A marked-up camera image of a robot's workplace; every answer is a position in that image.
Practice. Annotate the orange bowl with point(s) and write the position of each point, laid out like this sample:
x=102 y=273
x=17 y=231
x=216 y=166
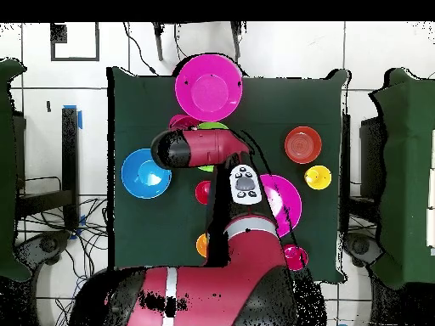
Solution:
x=302 y=144

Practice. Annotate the small crimson bowl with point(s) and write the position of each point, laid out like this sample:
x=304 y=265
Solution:
x=180 y=120

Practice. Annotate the black square floor frame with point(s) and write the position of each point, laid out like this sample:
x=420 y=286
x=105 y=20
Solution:
x=58 y=34

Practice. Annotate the orange cup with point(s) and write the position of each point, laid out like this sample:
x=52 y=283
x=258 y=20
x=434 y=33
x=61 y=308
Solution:
x=201 y=245

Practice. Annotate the yellow cup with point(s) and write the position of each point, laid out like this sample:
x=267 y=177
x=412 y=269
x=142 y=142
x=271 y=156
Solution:
x=317 y=177

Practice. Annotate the black stand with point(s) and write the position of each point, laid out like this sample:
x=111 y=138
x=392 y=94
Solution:
x=69 y=152
x=346 y=152

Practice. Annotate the green bowl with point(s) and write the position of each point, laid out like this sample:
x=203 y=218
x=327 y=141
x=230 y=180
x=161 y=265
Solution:
x=212 y=126

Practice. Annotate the neighbouring green covered table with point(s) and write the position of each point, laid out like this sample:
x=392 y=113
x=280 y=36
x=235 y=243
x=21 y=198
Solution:
x=407 y=169
x=6 y=169

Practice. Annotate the crimson cup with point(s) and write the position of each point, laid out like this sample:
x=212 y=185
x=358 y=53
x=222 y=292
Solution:
x=294 y=257

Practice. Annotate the black tripod leg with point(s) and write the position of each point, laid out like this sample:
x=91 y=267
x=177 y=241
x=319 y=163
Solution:
x=236 y=40
x=158 y=44

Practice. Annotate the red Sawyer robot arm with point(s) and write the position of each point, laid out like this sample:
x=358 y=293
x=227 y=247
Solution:
x=210 y=146

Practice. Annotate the dark green table cloth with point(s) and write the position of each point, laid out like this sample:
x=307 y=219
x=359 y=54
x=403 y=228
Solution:
x=142 y=231

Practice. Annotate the blue bowl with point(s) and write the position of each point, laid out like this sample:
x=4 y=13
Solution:
x=146 y=173

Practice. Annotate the blue tape piece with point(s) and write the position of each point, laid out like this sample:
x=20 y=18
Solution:
x=80 y=119

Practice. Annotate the red cup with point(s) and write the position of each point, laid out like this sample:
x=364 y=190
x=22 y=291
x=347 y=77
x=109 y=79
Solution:
x=202 y=192

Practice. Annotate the large pink bowl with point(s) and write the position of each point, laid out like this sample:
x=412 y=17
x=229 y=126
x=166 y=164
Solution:
x=209 y=87
x=287 y=200

